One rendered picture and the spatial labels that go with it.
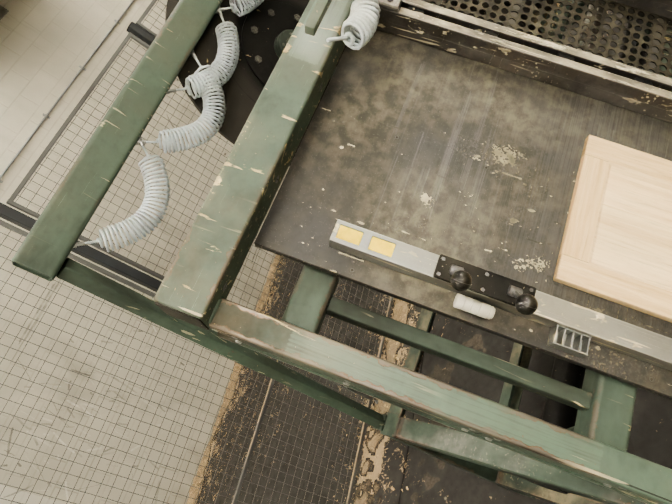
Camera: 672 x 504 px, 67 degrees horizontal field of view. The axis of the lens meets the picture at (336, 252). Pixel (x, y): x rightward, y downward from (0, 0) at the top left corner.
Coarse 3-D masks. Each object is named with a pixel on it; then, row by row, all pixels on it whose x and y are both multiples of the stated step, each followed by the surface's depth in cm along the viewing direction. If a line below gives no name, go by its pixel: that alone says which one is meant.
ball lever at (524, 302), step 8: (512, 288) 99; (520, 288) 100; (512, 296) 100; (520, 296) 90; (528, 296) 89; (520, 304) 89; (528, 304) 88; (536, 304) 89; (520, 312) 90; (528, 312) 89
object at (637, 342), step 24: (336, 240) 104; (384, 240) 104; (384, 264) 105; (408, 264) 102; (432, 264) 103; (552, 312) 100; (576, 312) 100; (600, 336) 99; (624, 336) 99; (648, 336) 99; (648, 360) 100
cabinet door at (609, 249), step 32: (608, 160) 115; (640, 160) 116; (576, 192) 112; (608, 192) 113; (640, 192) 113; (576, 224) 109; (608, 224) 110; (640, 224) 110; (576, 256) 107; (608, 256) 107; (640, 256) 108; (576, 288) 106; (608, 288) 104; (640, 288) 105
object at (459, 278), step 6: (450, 270) 101; (456, 270) 99; (462, 270) 91; (456, 276) 90; (462, 276) 89; (468, 276) 90; (456, 282) 90; (462, 282) 89; (468, 282) 89; (456, 288) 90; (462, 288) 90; (468, 288) 90
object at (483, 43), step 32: (384, 0) 118; (416, 0) 123; (416, 32) 125; (448, 32) 121; (480, 32) 120; (512, 32) 121; (512, 64) 123; (544, 64) 120; (576, 64) 118; (608, 64) 118; (608, 96) 121; (640, 96) 118
